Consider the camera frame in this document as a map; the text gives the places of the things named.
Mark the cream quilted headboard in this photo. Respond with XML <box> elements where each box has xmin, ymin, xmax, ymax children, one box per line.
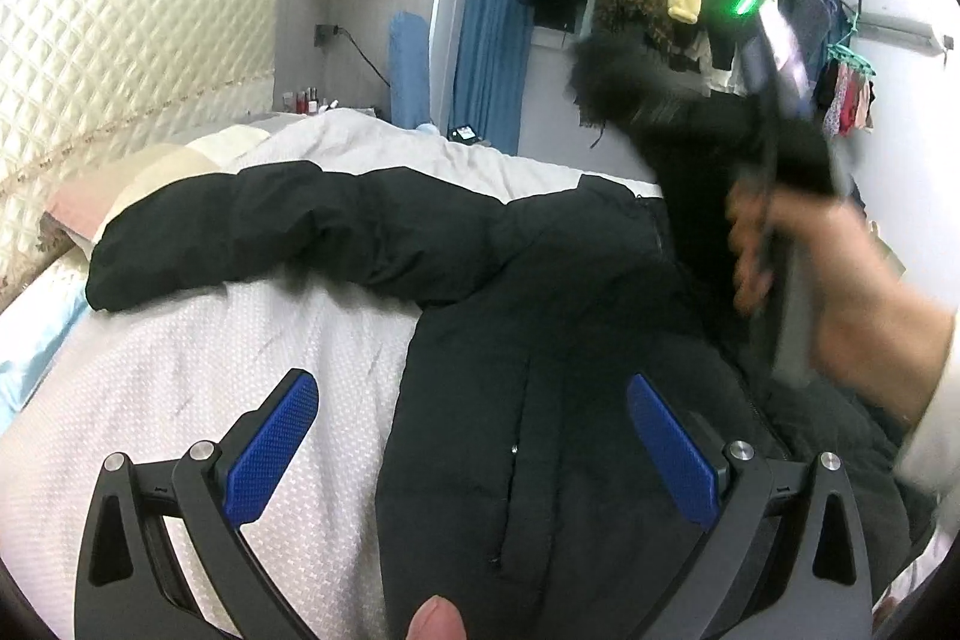
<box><xmin>0</xmin><ymin>0</ymin><xmax>278</xmax><ymax>311</ymax></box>

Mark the white air conditioner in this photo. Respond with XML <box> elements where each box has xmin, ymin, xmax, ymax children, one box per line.
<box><xmin>855</xmin><ymin>0</ymin><xmax>957</xmax><ymax>56</ymax></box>

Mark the hanging underwear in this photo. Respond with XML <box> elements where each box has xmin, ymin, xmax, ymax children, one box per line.
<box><xmin>814</xmin><ymin>59</ymin><xmax>878</xmax><ymax>139</ymax></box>

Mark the green clip hanger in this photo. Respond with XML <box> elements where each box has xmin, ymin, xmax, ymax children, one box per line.
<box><xmin>825</xmin><ymin>10</ymin><xmax>878</xmax><ymax>79</ymax></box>

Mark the leopard print scarf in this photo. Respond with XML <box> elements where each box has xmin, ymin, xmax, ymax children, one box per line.
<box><xmin>600</xmin><ymin>0</ymin><xmax>702</xmax><ymax>56</ymax></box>

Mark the row of cosmetic bottles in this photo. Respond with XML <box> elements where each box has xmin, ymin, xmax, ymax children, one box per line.
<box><xmin>281</xmin><ymin>87</ymin><xmax>342</xmax><ymax>118</ymax></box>

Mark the person's left hand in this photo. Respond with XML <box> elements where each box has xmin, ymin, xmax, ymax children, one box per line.
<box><xmin>405</xmin><ymin>595</ymin><xmax>467</xmax><ymax>640</ymax></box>

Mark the beige pillow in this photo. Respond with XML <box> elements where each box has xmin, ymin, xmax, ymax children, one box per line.
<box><xmin>49</xmin><ymin>122</ymin><xmax>271</xmax><ymax>244</ymax></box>

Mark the light blue pillow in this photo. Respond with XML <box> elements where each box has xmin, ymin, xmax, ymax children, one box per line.
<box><xmin>0</xmin><ymin>280</ymin><xmax>91</xmax><ymax>416</ymax></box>

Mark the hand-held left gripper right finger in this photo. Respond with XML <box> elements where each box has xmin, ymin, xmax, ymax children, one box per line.
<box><xmin>625</xmin><ymin>373</ymin><xmax>875</xmax><ymax>640</ymax></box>

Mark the blue curtain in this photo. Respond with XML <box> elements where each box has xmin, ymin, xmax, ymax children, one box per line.
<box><xmin>454</xmin><ymin>0</ymin><xmax>537</xmax><ymax>157</ymax></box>

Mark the person's right forearm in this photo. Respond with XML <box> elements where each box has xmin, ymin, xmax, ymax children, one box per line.
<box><xmin>896</xmin><ymin>310</ymin><xmax>960</xmax><ymax>536</ymax></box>

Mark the wall socket with cable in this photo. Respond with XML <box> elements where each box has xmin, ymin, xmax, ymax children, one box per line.
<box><xmin>313</xmin><ymin>21</ymin><xmax>392</xmax><ymax>88</ymax></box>

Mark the black puffer jacket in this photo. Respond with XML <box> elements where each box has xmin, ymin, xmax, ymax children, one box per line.
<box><xmin>85</xmin><ymin>29</ymin><xmax>938</xmax><ymax>640</ymax></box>

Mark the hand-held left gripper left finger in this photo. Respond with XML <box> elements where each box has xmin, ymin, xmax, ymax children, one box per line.
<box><xmin>73</xmin><ymin>368</ymin><xmax>323</xmax><ymax>640</ymax></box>

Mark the person's right hand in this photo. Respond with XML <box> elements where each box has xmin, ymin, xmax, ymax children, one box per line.
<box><xmin>727</xmin><ymin>186</ymin><xmax>955</xmax><ymax>423</ymax></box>

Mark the grey bed cover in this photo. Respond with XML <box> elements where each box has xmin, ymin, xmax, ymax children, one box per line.
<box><xmin>0</xmin><ymin>107</ymin><xmax>676</xmax><ymax>640</ymax></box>

